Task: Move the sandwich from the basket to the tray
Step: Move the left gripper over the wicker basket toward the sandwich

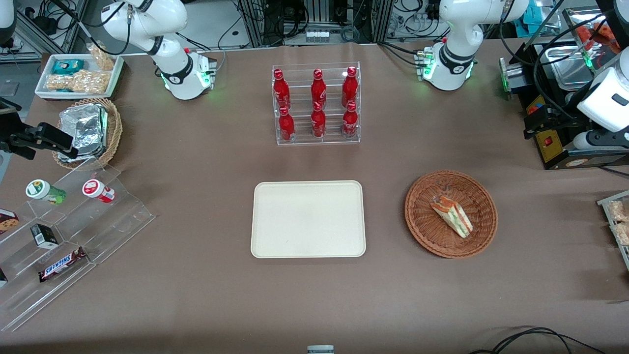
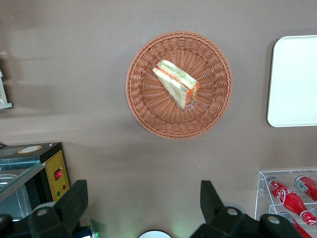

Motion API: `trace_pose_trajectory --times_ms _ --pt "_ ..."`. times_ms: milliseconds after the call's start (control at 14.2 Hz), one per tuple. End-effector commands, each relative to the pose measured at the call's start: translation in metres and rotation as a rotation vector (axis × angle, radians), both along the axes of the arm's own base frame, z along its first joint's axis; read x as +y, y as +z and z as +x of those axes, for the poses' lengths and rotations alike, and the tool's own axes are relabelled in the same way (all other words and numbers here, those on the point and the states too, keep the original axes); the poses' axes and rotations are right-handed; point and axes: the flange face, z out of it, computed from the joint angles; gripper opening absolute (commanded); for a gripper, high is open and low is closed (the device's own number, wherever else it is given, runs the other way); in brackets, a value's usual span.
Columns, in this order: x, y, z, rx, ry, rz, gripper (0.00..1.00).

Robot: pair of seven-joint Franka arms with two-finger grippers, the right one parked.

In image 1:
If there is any Snickers chocolate bar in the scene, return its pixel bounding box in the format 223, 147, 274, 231
38, 247, 88, 283

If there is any silver cylinder with green light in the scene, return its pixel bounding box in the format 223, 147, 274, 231
499, 58, 527, 94

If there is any clear bag of nuts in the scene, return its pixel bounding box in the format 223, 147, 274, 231
87, 42, 116, 71
46, 70, 111, 94

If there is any brown cookie box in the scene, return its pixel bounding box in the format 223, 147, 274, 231
0, 209, 20, 235

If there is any round brown wicker basket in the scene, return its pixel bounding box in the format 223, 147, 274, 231
404, 170, 498, 259

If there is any white rectangular snack bin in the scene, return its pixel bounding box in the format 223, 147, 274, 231
34, 53, 124, 101

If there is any triangle sandwich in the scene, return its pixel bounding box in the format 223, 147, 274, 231
430, 195, 474, 239

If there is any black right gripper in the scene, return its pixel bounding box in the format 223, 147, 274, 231
0, 122, 80, 161

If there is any aluminium frame rack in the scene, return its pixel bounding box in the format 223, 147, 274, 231
237, 0, 395, 46

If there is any black control box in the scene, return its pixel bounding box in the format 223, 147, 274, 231
509, 42, 629, 171

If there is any clear acrylic stepped shelf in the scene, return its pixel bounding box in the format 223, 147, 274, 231
0, 157, 156, 333

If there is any red lidded cup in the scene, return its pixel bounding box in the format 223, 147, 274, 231
82, 179, 116, 204

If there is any red cola bottle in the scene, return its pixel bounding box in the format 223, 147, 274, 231
342, 101, 359, 139
278, 106, 296, 143
311, 102, 327, 139
273, 69, 291, 111
311, 69, 327, 107
342, 66, 359, 107

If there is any teal snack packet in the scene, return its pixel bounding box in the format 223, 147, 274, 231
52, 59, 85, 75

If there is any clear acrylic bottle rack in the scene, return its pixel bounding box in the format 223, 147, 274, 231
272, 61, 361, 146

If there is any green lidded cup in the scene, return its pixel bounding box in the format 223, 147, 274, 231
26, 179, 67, 205

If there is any black floor cable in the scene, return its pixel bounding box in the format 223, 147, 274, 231
468, 326, 608, 354

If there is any small black box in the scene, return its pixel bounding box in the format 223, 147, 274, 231
30, 224, 59, 249

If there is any cream plastic tray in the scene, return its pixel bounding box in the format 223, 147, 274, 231
251, 180, 367, 259

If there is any silver foil packet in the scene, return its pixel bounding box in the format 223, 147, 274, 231
57, 103, 109, 163

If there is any tan wicker basket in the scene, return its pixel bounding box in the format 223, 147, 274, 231
51, 97, 123, 171

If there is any stainless steel tray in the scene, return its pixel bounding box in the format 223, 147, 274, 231
538, 42, 598, 92

